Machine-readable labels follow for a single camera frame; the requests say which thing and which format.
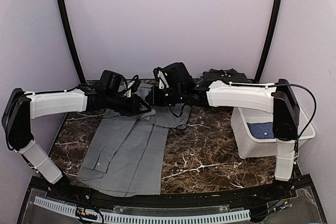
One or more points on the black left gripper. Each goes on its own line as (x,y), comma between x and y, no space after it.
(135,105)

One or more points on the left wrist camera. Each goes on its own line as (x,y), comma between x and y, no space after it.
(111,83)

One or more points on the black right frame post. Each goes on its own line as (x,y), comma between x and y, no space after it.
(268,40)

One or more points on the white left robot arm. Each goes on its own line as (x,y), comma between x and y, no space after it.
(24,107)

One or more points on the black front rail base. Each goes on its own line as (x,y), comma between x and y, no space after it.
(293,202)

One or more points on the blue checkered shirt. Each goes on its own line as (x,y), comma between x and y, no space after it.
(261,131)

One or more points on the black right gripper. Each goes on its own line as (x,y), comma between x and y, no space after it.
(156,101)

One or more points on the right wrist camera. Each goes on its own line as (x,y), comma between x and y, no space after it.
(174,75)

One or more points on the white plastic bin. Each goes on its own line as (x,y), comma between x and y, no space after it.
(248,146)

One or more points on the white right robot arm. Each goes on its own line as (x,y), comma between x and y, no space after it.
(290,122)

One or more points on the black frame post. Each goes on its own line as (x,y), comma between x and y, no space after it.
(70,40)
(268,40)

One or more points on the black striped folded shirt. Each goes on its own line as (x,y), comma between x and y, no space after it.
(230,75)

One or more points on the white cable duct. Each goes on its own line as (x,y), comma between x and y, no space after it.
(122,214)

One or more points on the black left frame post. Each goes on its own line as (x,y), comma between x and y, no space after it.
(70,40)

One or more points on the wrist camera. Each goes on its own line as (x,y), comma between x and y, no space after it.
(111,83)
(174,75)

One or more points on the grey long sleeve shirt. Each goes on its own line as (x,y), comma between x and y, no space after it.
(125,157)

